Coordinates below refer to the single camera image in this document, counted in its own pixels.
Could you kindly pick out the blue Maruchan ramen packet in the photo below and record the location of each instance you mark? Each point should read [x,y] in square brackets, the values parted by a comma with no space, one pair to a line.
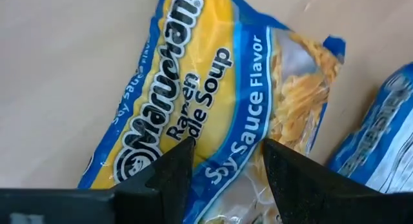
[387,137]
[209,72]

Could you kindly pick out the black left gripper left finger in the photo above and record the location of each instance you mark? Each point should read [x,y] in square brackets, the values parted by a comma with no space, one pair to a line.
[155,198]

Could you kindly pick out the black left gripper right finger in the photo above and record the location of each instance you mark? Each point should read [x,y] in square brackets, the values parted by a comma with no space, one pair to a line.
[306,198]

